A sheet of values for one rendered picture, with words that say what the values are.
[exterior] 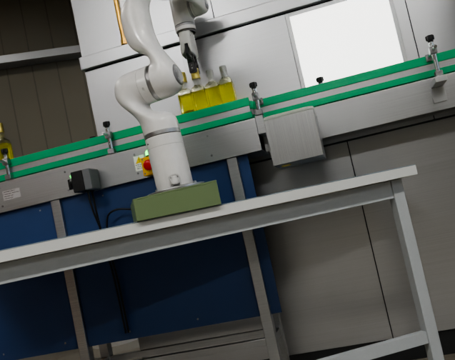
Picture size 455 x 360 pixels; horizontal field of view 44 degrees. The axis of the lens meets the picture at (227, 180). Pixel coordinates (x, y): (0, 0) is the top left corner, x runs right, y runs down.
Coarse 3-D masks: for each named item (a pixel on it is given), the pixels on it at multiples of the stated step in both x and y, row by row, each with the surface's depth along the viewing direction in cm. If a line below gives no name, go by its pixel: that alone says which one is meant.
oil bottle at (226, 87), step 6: (222, 78) 226; (228, 78) 225; (222, 84) 225; (228, 84) 224; (222, 90) 225; (228, 90) 224; (234, 90) 227; (222, 96) 225; (228, 96) 224; (234, 96) 224; (222, 102) 225
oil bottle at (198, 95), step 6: (198, 84) 228; (192, 90) 228; (198, 90) 227; (204, 90) 228; (192, 96) 228; (198, 96) 227; (204, 96) 226; (198, 102) 227; (204, 102) 226; (198, 108) 227; (204, 108) 226
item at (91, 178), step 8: (88, 168) 214; (72, 176) 215; (80, 176) 215; (88, 176) 214; (96, 176) 219; (72, 184) 215; (80, 184) 215; (88, 184) 214; (96, 184) 218; (80, 192) 218
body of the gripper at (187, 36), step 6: (186, 30) 228; (192, 30) 229; (180, 36) 227; (186, 36) 227; (192, 36) 230; (180, 42) 227; (186, 42) 226; (192, 42) 228; (192, 48) 227; (198, 54) 234
